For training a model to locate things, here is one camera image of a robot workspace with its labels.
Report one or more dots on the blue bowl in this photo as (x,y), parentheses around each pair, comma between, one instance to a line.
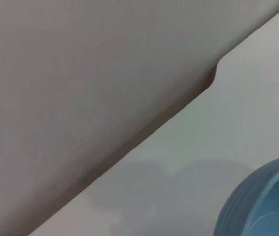
(264,201)

